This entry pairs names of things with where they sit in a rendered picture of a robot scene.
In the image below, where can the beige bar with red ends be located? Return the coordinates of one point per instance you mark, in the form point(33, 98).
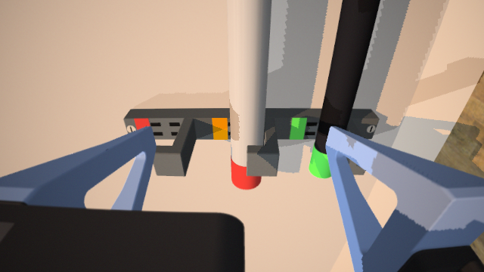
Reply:
point(249, 24)

